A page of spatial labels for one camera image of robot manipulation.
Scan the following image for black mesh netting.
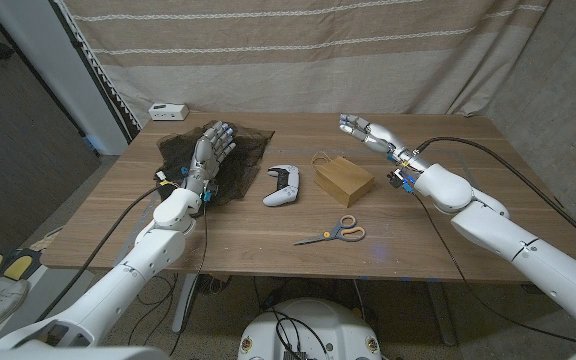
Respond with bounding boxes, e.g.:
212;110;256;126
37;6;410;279
153;119;276;207

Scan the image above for white table leg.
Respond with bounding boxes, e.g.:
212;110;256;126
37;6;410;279
171;273;200;334

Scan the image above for grey orange-handled scissors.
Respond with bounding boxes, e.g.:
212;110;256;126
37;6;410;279
293;214;367;247

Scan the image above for brown paper bag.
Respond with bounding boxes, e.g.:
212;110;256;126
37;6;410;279
310;151;376;209

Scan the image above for striped beige curtain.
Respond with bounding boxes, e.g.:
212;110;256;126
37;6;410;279
62;0;552;129

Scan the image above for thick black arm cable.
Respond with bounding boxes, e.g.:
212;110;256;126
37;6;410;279
415;136;576;254
35;184;174;324

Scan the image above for thin braided arm cable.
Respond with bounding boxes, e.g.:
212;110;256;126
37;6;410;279
169;198;210;357
411;192;576;348

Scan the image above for white game controller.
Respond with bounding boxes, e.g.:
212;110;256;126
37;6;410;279
262;164;301;208

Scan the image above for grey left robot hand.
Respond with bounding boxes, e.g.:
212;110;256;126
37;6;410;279
180;120;238;204

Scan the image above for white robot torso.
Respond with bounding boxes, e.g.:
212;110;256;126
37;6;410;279
237;297;382;360

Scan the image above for grey table leg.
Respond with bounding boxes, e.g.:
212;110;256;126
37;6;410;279
425;280;457;347

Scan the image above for black curtain frame bar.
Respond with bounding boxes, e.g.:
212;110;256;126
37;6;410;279
50;0;142;144

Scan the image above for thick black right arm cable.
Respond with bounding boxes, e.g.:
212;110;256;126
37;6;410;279
415;136;576;254

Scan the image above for white power strip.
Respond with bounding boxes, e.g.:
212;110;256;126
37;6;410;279
148;102;190;122

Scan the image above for thin braided left arm cable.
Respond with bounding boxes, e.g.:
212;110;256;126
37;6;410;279
169;198;210;357

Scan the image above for black torso cable loop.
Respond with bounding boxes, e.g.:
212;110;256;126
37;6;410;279
266;308;330;357

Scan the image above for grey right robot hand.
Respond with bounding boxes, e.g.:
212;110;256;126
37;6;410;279
338;113;432;194

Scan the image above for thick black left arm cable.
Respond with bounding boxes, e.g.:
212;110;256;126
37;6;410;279
35;184;174;324

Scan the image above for thin braided right arm cable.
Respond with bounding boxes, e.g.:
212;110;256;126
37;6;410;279
411;192;576;348

